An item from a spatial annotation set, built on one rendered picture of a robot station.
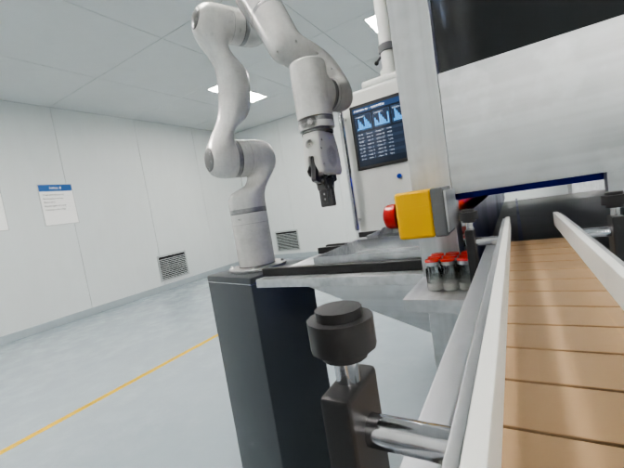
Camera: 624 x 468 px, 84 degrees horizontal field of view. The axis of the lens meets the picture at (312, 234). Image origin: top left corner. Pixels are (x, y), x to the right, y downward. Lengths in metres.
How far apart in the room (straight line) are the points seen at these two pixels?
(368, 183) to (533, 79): 1.21
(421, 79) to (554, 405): 0.54
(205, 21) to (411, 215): 0.83
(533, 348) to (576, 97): 0.44
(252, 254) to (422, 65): 0.73
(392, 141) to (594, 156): 1.18
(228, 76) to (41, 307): 4.93
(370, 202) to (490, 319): 1.59
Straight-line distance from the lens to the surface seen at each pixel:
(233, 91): 1.14
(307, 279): 0.76
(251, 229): 1.11
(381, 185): 1.72
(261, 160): 1.15
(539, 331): 0.27
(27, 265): 5.68
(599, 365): 0.24
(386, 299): 0.79
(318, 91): 0.83
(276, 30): 0.94
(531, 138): 0.62
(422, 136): 0.63
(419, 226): 0.54
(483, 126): 0.62
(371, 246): 1.01
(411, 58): 0.66
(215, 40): 1.15
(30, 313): 5.70
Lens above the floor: 1.03
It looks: 4 degrees down
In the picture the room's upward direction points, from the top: 9 degrees counter-clockwise
